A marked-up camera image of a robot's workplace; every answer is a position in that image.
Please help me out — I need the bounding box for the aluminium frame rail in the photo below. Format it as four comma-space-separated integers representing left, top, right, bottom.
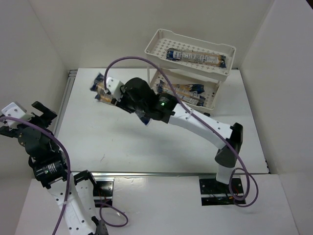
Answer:
55, 68, 268, 174

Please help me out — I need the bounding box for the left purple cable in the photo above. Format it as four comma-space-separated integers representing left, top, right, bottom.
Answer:
0, 116, 129, 235

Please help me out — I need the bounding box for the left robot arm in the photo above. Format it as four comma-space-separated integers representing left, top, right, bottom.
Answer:
0, 101, 108, 235

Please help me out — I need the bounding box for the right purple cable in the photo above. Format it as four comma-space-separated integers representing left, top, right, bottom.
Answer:
103, 56, 259, 208

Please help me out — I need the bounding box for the white two-tier shelf cart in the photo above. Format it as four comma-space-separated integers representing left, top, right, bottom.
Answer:
145, 29, 236, 114

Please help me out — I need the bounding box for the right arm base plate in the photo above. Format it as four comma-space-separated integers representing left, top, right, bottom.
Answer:
199, 178, 246, 206

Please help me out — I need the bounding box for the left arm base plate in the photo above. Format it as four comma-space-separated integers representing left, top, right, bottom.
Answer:
93, 179, 114, 208

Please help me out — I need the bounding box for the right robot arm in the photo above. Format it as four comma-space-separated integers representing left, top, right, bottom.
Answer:
106, 77, 243, 185

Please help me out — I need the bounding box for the purple cable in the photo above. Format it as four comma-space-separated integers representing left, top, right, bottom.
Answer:
0, 116, 129, 235
103, 56, 259, 208

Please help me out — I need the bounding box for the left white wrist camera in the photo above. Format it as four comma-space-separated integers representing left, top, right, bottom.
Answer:
1, 102, 34, 121

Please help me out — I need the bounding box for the spaghetti bag yellow front top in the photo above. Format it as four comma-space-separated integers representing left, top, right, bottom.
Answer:
90, 73, 151, 126

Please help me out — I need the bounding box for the spaghetti bag yellow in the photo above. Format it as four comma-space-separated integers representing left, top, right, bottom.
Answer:
156, 80, 205, 94
90, 73, 151, 126

